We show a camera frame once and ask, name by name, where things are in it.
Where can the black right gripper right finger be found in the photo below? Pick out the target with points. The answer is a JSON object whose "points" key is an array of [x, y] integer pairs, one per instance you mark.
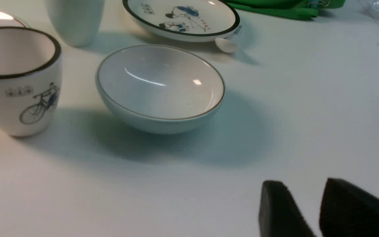
{"points": [[348, 211]]}

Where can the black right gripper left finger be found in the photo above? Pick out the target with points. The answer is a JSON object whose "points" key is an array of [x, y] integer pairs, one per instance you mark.
{"points": [[279, 215]]}

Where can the pale celadon small cup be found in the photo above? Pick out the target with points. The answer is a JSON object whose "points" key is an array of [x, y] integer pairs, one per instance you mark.
{"points": [[77, 22]]}

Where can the pale celadon medium bowl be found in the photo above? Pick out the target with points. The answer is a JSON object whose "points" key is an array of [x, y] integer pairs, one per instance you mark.
{"points": [[160, 89]]}

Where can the white ceramic spoon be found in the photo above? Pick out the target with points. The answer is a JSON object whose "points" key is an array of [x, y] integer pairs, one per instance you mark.
{"points": [[227, 45]]}

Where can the green cloth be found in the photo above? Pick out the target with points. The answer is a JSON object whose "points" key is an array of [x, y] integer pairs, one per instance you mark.
{"points": [[291, 9]]}

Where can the illustrated black-rimmed plate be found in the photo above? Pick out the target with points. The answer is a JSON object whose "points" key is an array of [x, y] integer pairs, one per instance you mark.
{"points": [[184, 20]]}

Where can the white bicycle print cup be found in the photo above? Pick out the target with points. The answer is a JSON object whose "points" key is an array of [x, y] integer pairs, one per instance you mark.
{"points": [[30, 80]]}

